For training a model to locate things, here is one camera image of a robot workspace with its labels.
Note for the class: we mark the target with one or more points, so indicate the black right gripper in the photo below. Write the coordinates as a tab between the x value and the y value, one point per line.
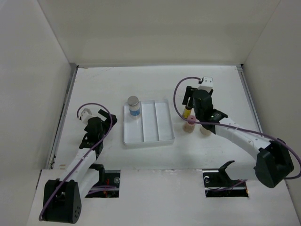
188	93

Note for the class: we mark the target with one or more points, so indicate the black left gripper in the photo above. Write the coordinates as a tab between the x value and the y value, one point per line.
106	127

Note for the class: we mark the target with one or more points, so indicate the brown bottle yellow label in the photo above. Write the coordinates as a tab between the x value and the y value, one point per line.
187	111

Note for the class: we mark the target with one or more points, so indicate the blue-label jar silver lid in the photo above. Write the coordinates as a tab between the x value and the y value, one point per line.
134	107

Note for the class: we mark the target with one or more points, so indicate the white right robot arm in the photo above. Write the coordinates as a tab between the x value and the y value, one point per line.
273	162

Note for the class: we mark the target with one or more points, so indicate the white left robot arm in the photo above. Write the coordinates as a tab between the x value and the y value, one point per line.
62	200

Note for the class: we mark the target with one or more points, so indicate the pink-cap spice bottle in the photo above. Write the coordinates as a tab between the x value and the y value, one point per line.
189	124

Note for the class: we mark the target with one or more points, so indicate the beige spice bottle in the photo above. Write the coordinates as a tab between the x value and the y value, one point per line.
205	132

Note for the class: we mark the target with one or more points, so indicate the white three-compartment tray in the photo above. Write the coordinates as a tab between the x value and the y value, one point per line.
153	128

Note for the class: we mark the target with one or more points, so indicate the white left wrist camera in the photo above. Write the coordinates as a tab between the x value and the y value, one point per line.
85	115

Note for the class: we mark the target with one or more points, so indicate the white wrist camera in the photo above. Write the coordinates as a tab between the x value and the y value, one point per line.
206	83
85	115

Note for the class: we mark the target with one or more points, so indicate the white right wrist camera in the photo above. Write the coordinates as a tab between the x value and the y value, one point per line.
206	83

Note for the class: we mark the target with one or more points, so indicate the left aluminium frame rail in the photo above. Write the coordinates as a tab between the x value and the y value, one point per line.
53	148

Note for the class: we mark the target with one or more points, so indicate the aluminium frame rail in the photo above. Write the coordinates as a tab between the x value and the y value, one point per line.
249	98
53	148

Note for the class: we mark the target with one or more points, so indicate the right aluminium frame rail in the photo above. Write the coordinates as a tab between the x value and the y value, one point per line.
249	98

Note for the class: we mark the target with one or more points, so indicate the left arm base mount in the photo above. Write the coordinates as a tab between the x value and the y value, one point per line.
108	184

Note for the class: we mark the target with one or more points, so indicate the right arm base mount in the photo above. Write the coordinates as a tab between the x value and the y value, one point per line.
217	183

